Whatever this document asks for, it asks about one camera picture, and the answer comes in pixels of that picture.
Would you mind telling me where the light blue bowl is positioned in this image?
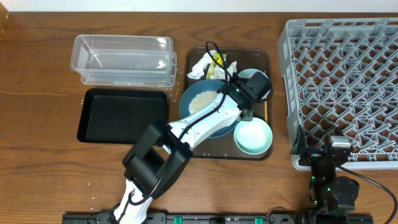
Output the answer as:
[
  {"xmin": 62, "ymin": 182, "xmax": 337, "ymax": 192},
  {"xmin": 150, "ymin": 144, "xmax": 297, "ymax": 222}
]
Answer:
[{"xmin": 238, "ymin": 68, "xmax": 274, "ymax": 101}]

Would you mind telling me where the dark blue plate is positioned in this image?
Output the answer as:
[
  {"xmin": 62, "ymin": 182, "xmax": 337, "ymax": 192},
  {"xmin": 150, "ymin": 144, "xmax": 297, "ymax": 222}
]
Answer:
[{"xmin": 179, "ymin": 80, "xmax": 238, "ymax": 139}]

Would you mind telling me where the brown serving tray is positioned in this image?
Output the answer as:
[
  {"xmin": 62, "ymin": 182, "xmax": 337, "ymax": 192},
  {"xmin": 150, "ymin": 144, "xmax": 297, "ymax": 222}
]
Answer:
[{"xmin": 183, "ymin": 47, "xmax": 273, "ymax": 161}]

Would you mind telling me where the green yellow snack wrapper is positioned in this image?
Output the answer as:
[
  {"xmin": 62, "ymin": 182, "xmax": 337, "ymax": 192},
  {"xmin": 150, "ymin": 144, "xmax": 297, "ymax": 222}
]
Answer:
[{"xmin": 206, "ymin": 53, "xmax": 223, "ymax": 80}]

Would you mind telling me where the clear plastic bin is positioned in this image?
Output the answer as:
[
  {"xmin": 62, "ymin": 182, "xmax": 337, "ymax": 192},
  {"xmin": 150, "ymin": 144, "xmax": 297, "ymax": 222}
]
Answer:
[{"xmin": 70, "ymin": 34, "xmax": 177, "ymax": 87}]

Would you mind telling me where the white tissue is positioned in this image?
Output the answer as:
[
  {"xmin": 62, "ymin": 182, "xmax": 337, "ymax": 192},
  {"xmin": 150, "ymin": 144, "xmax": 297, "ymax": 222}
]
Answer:
[
  {"xmin": 187, "ymin": 50, "xmax": 216, "ymax": 80},
  {"xmin": 213, "ymin": 61, "xmax": 237, "ymax": 80}
]

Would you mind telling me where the wooden chopstick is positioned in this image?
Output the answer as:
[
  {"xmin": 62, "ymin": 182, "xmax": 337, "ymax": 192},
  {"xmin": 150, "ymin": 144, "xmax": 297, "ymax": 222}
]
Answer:
[{"xmin": 264, "ymin": 70, "xmax": 269, "ymax": 123}]

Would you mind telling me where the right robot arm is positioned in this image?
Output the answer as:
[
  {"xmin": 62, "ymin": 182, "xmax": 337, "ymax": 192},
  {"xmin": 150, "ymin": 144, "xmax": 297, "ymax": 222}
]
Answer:
[{"xmin": 290, "ymin": 126, "xmax": 359, "ymax": 223}]

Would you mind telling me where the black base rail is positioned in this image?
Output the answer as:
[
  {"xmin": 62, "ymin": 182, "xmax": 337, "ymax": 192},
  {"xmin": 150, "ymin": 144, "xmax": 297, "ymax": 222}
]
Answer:
[{"xmin": 62, "ymin": 212, "xmax": 374, "ymax": 224}]

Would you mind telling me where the grey dishwasher rack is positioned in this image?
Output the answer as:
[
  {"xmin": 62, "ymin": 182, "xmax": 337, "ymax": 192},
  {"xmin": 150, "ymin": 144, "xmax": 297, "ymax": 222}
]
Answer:
[{"xmin": 277, "ymin": 17, "xmax": 397, "ymax": 170}]

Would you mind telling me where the black plastic tray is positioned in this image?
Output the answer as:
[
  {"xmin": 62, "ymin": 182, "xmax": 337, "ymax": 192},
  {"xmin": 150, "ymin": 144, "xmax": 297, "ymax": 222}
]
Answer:
[{"xmin": 76, "ymin": 88, "xmax": 167, "ymax": 144}]

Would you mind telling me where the white rice pile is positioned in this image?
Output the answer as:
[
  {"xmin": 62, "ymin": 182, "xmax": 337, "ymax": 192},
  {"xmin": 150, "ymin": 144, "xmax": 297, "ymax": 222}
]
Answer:
[{"xmin": 188, "ymin": 91, "xmax": 217, "ymax": 114}]

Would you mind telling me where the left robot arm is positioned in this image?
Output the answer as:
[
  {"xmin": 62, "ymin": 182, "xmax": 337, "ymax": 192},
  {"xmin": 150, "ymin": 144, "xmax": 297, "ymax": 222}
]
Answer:
[{"xmin": 112, "ymin": 75, "xmax": 273, "ymax": 223}]

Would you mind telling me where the mint green bowl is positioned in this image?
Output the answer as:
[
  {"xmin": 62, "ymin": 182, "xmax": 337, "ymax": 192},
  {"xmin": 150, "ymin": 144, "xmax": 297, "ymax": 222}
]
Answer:
[{"xmin": 234, "ymin": 118, "xmax": 273, "ymax": 155}]

